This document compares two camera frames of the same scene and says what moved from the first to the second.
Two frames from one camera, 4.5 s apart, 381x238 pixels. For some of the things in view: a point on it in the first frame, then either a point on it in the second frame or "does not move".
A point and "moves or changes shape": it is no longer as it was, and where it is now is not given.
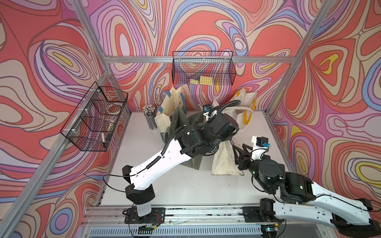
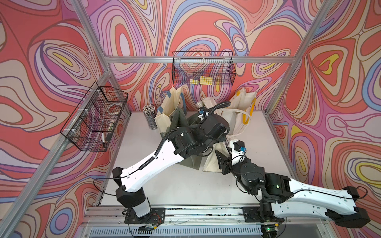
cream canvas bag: [224, 161] moves or changes shape
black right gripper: [245, 158] to [224, 162]
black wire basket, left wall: [92, 125] does not move
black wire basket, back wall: [203, 67] does not move
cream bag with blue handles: [174, 98] does not move
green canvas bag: [178, 119] does not move
